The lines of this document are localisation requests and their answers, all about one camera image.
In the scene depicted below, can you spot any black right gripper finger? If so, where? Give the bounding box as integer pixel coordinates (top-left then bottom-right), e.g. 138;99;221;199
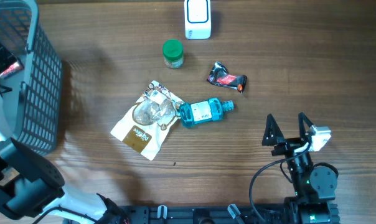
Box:
298;112;313;141
262;114;284;146

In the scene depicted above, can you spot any black red snack wrapper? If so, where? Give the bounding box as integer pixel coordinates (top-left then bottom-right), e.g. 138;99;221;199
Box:
207;61;247;93

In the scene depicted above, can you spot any blue mouthwash bottle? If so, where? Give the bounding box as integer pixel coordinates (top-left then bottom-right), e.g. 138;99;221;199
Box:
179;98;234;128

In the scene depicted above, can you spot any white brown snack pouch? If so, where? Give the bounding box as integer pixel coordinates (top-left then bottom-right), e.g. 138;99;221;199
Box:
110;80;184;161

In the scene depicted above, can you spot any green lid glass jar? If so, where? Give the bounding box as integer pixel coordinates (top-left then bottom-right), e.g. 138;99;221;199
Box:
162;39;184;69

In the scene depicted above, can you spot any red snack packet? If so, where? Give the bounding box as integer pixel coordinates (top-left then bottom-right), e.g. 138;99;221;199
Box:
0;61;24;79

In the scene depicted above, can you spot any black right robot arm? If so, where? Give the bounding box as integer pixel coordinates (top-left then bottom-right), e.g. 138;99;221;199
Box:
262;113;339;223

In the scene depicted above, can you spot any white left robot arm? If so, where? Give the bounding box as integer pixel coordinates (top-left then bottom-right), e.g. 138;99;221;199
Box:
0;43;129;223

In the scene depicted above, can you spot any white barcode scanner box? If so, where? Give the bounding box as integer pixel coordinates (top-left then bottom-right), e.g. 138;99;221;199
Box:
184;0;212;40

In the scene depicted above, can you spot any grey plastic shopping basket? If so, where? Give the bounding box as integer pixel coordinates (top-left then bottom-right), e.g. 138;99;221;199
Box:
0;0;63;155

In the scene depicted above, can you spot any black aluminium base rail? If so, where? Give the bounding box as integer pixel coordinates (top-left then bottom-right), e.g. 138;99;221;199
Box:
119;204;341;224

